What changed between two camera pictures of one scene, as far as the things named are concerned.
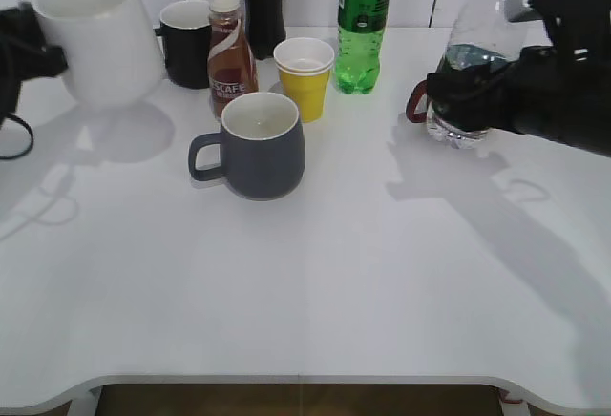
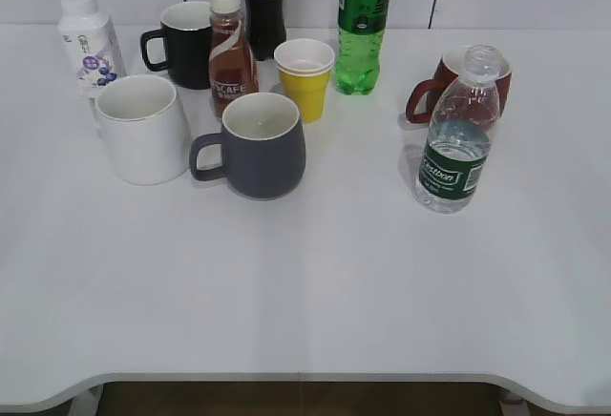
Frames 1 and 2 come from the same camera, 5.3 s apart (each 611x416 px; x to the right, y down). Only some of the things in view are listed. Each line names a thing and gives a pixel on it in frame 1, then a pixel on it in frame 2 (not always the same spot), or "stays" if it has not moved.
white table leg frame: x=84 y=402 stays
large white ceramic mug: x=99 y=18 → x=145 y=129
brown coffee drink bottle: x=231 y=61 stays
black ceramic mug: x=185 y=27 stays
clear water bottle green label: x=483 y=35 → x=456 y=148
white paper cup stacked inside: x=304 y=54 stays
